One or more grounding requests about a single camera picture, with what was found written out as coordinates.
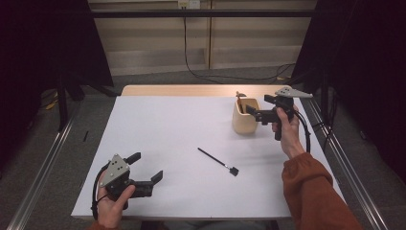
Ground right hand-held gripper cable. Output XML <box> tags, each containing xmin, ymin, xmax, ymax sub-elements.
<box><xmin>291</xmin><ymin>108</ymin><xmax>312</xmax><ymax>153</ymax></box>

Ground black curtain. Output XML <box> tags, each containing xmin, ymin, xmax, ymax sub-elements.
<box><xmin>291</xmin><ymin>0</ymin><xmax>406</xmax><ymax>185</ymax></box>
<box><xmin>0</xmin><ymin>0</ymin><xmax>114</xmax><ymax>173</ymax></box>

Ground black pencil with orange end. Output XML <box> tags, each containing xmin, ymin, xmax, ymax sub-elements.
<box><xmin>236</xmin><ymin>90</ymin><xmax>245</xmax><ymax>115</ymax></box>

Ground black floor cables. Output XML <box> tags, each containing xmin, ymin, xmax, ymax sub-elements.
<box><xmin>314</xmin><ymin>95</ymin><xmax>339</xmax><ymax>151</ymax></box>

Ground beige square pen holder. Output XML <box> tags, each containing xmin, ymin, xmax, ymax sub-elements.
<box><xmin>232</xmin><ymin>97</ymin><xmax>262</xmax><ymax>135</ymax></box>

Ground white wall socket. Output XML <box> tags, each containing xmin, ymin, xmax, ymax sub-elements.
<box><xmin>177</xmin><ymin>0</ymin><xmax>201</xmax><ymax>10</ymax></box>

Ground white table cover sheet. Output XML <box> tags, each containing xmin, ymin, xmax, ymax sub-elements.
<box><xmin>70</xmin><ymin>95</ymin><xmax>346</xmax><ymax>220</ymax></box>

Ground black brush with square head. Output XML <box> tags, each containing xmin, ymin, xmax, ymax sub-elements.
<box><xmin>196</xmin><ymin>147</ymin><xmax>239</xmax><ymax>177</ymax></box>

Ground black wall cable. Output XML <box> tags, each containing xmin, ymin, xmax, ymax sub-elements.
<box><xmin>183</xmin><ymin>8</ymin><xmax>296</xmax><ymax>84</ymax></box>

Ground black horizontal frame bar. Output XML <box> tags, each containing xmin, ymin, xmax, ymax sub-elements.
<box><xmin>90</xmin><ymin>9</ymin><xmax>315</xmax><ymax>18</ymax></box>

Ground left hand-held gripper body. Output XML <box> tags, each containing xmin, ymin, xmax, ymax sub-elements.
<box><xmin>99</xmin><ymin>153</ymin><xmax>155</xmax><ymax>210</ymax></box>

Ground left hand-held gripper cable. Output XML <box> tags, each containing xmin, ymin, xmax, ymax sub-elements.
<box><xmin>90</xmin><ymin>162</ymin><xmax>111</xmax><ymax>221</ymax></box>

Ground person's left hand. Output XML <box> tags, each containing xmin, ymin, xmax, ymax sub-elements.
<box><xmin>96</xmin><ymin>178</ymin><xmax>137</xmax><ymax>229</ymax></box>

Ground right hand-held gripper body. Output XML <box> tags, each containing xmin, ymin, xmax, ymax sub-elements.
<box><xmin>254</xmin><ymin>85</ymin><xmax>314</xmax><ymax>142</ymax></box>

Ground black metal stand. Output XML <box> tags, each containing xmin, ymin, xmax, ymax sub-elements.
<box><xmin>320</xmin><ymin>70</ymin><xmax>331</xmax><ymax>124</ymax></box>
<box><xmin>56</xmin><ymin>75</ymin><xmax>70</xmax><ymax>132</ymax></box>

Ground person's right hand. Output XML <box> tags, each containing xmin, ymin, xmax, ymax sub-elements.
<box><xmin>271</xmin><ymin>106</ymin><xmax>305</xmax><ymax>160</ymax></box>

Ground aluminium floor rail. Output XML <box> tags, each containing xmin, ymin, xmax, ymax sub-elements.
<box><xmin>6</xmin><ymin>102</ymin><xmax>82</xmax><ymax>230</ymax></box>
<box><xmin>305</xmin><ymin>97</ymin><xmax>389</xmax><ymax>230</ymax></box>

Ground hand-held gripper cable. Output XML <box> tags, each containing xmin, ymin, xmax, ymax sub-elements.
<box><xmin>90</xmin><ymin>162</ymin><xmax>111</xmax><ymax>221</ymax></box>
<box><xmin>291</xmin><ymin>108</ymin><xmax>312</xmax><ymax>153</ymax></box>

